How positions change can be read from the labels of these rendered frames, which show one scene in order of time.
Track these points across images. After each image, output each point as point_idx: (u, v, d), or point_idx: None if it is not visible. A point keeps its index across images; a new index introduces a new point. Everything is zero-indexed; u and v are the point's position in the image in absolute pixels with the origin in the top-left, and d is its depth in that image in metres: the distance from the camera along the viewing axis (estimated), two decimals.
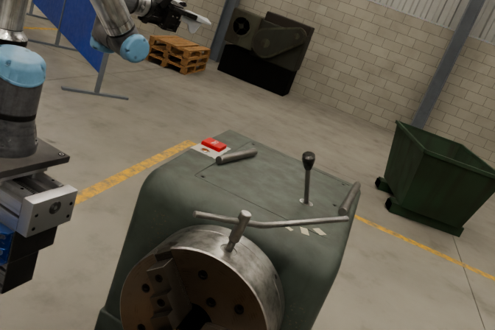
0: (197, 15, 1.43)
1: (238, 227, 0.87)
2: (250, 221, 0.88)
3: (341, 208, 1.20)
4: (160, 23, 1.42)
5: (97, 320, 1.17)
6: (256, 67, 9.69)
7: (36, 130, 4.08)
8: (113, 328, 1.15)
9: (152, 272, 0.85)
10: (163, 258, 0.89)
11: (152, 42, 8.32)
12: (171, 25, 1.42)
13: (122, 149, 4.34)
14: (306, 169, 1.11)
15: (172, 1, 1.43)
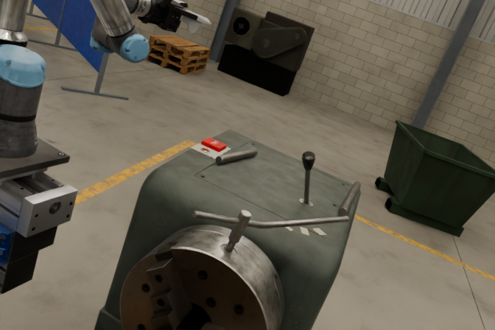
0: (197, 15, 1.43)
1: (238, 227, 0.87)
2: (250, 221, 0.88)
3: (341, 208, 1.20)
4: (160, 23, 1.42)
5: (97, 320, 1.17)
6: (256, 67, 9.69)
7: (36, 130, 4.08)
8: (113, 328, 1.15)
9: (152, 272, 0.85)
10: (163, 258, 0.89)
11: (152, 42, 8.32)
12: (171, 25, 1.43)
13: (122, 149, 4.34)
14: (306, 169, 1.11)
15: (172, 1, 1.43)
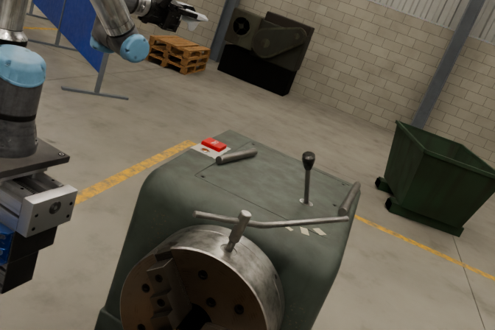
0: (197, 12, 1.45)
1: (238, 227, 0.87)
2: (250, 221, 0.88)
3: (341, 208, 1.20)
4: (160, 23, 1.42)
5: (97, 320, 1.17)
6: (256, 67, 9.69)
7: (36, 130, 4.08)
8: (113, 328, 1.15)
9: (152, 272, 0.85)
10: (163, 258, 0.89)
11: (152, 42, 8.32)
12: (171, 25, 1.43)
13: (122, 149, 4.34)
14: (306, 169, 1.11)
15: (172, 1, 1.43)
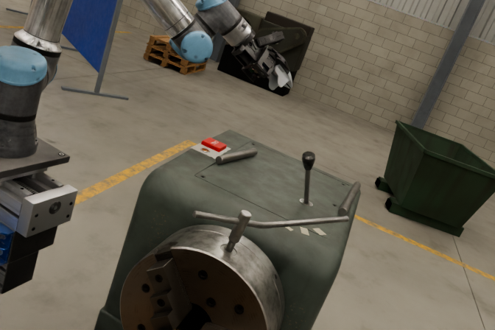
0: (286, 71, 1.36)
1: (238, 227, 0.87)
2: (250, 221, 0.88)
3: (341, 208, 1.20)
4: (254, 64, 1.29)
5: (97, 320, 1.17)
6: None
7: (36, 130, 4.08)
8: (113, 328, 1.15)
9: (152, 272, 0.85)
10: (163, 258, 0.89)
11: (152, 42, 8.32)
12: (265, 66, 1.28)
13: (122, 149, 4.34)
14: (306, 169, 1.11)
15: None
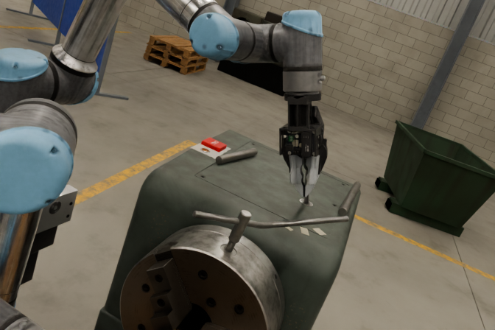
0: None
1: (238, 227, 0.87)
2: (250, 221, 0.88)
3: (341, 208, 1.20)
4: (303, 131, 0.88)
5: (97, 320, 1.17)
6: (256, 67, 9.69)
7: None
8: (113, 328, 1.15)
9: (152, 272, 0.85)
10: (163, 258, 0.89)
11: (152, 42, 8.32)
12: (315, 142, 0.88)
13: (122, 149, 4.34)
14: (306, 169, 1.11)
15: None
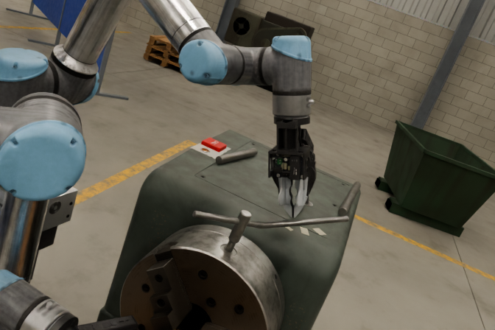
0: (302, 193, 0.97)
1: (238, 227, 0.87)
2: (250, 221, 0.88)
3: (341, 208, 1.20)
4: (292, 154, 0.89)
5: (97, 320, 1.17)
6: None
7: None
8: None
9: (152, 272, 0.85)
10: (163, 258, 0.89)
11: (152, 42, 8.32)
12: (303, 166, 0.89)
13: (122, 149, 4.34)
14: None
15: None
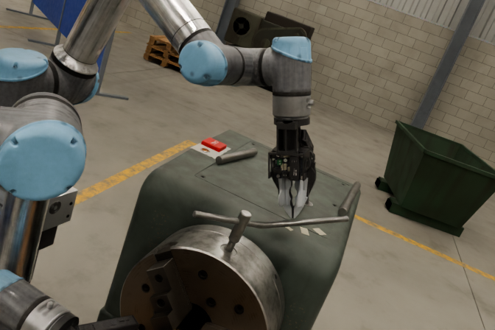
0: (302, 194, 0.97)
1: (238, 227, 0.87)
2: (250, 221, 0.88)
3: (341, 208, 1.20)
4: (292, 155, 0.89)
5: (97, 320, 1.17)
6: None
7: None
8: None
9: (152, 272, 0.85)
10: (163, 258, 0.89)
11: (152, 42, 8.32)
12: (303, 166, 0.89)
13: (122, 149, 4.34)
14: None
15: None
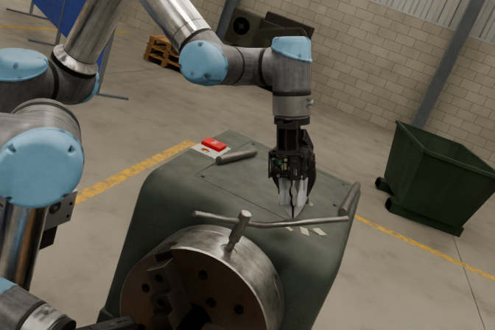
0: None
1: (238, 227, 0.87)
2: (250, 221, 0.88)
3: (341, 208, 1.20)
4: (292, 155, 0.89)
5: (97, 320, 1.17)
6: None
7: None
8: None
9: (152, 272, 0.85)
10: (163, 258, 0.89)
11: (152, 42, 8.32)
12: (303, 166, 0.89)
13: (122, 149, 4.34)
14: None
15: None
